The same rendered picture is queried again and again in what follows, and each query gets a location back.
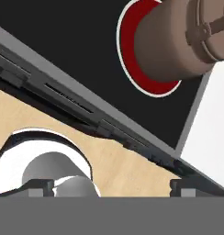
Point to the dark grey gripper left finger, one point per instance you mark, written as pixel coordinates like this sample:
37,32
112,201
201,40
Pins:
40,187

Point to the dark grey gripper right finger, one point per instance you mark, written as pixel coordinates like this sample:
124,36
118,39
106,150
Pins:
190,186

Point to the dark grey stove knob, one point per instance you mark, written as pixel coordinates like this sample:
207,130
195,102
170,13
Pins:
12,78
106,128
163,160

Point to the white and black round object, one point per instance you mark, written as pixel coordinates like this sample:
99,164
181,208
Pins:
13,165

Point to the brown kettle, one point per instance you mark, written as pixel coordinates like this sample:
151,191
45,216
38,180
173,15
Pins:
165,46

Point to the black glass stove grey frame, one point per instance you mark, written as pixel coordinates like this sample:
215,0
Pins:
71,46

